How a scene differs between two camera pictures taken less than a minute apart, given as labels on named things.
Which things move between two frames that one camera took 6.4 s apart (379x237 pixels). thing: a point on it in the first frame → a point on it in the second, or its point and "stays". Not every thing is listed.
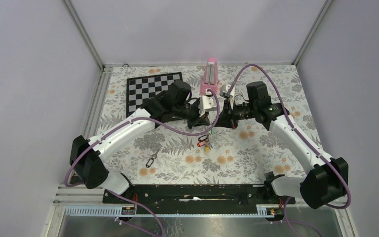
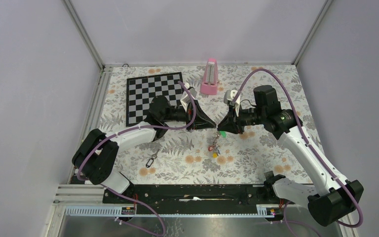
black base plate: (197, 198) stays
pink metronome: (210, 79) stays
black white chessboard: (139, 89) stays
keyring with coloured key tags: (204, 140) → (214, 148)
